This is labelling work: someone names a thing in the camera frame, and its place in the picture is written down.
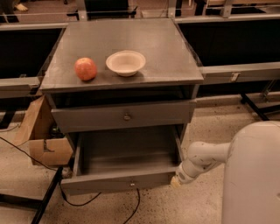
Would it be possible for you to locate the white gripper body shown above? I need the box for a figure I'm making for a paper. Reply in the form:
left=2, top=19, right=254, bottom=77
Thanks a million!
left=175, top=162, right=200, bottom=185

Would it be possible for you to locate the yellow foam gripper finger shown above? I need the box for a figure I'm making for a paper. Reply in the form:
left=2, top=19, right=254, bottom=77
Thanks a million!
left=171, top=177, right=180, bottom=187

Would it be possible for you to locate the grey drawer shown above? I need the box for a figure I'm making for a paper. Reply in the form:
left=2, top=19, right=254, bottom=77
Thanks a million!
left=52, top=100, right=196, bottom=133
left=61, top=125, right=182, bottom=195

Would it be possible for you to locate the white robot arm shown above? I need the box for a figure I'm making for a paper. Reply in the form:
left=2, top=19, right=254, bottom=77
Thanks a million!
left=171, top=121, right=280, bottom=224

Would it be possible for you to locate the grey wooden drawer cabinet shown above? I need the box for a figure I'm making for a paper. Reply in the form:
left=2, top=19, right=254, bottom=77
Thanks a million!
left=39, top=18, right=205, bottom=147

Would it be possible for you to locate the grey top drawer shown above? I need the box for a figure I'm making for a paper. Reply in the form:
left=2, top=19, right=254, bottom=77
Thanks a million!
left=52, top=100, right=196, bottom=133

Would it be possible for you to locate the black chair base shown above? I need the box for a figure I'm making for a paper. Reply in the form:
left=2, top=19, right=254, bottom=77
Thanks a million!
left=241, top=94, right=280, bottom=121

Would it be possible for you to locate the white paper bowl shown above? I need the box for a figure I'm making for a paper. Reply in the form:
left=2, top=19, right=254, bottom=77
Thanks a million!
left=106, top=50, right=146, bottom=77

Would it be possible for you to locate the red apple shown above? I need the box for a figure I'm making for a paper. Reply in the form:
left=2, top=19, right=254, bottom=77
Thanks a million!
left=74, top=58, right=97, bottom=81

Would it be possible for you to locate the brown cardboard box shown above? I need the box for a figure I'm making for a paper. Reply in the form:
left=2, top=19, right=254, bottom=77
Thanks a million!
left=13, top=96, right=73, bottom=166

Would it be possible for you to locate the grey right side rail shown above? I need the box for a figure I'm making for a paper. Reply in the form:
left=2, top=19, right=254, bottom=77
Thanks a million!
left=199, top=62, right=280, bottom=85

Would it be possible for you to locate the grey rail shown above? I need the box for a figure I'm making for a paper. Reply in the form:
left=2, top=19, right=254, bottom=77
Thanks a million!
left=199, top=62, right=280, bottom=85
left=0, top=77, right=41, bottom=99

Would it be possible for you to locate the black metal floor frame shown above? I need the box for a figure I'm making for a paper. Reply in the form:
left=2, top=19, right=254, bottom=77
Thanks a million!
left=0, top=167, right=63, bottom=224

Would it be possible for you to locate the black floor cable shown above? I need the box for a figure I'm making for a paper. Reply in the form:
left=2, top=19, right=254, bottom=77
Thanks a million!
left=0, top=136, right=142, bottom=224

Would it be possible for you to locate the grey left side rail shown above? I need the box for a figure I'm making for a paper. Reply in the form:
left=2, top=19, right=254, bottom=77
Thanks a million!
left=0, top=77, right=41, bottom=99

